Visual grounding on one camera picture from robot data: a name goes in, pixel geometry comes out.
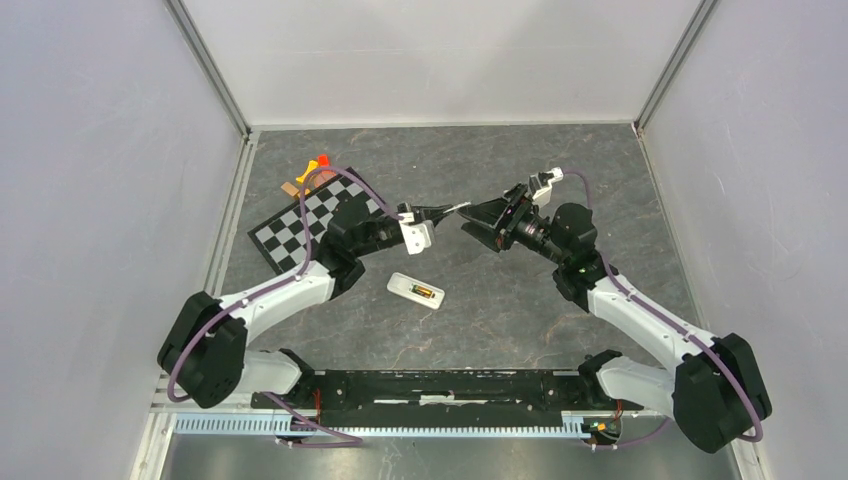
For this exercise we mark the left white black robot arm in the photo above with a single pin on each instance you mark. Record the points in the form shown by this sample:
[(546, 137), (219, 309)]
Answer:
[(206, 355)]

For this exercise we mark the brown toy block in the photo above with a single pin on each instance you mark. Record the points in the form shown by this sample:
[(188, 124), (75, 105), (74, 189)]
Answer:
[(292, 190)]

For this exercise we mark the checkerboard calibration plate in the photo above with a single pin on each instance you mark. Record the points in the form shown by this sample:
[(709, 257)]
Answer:
[(280, 239)]

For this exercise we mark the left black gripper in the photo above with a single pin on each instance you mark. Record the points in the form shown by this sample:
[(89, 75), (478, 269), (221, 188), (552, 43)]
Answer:
[(434, 215)]

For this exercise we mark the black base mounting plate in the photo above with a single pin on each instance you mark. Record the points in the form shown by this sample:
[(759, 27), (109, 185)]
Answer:
[(446, 398)]

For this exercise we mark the white slotted cable duct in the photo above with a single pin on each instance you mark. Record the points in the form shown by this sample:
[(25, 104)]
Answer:
[(284, 425)]

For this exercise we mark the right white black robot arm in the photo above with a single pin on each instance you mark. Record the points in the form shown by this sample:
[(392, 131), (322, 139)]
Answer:
[(710, 386)]

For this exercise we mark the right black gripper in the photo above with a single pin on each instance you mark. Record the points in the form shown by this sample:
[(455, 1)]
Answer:
[(495, 226)]

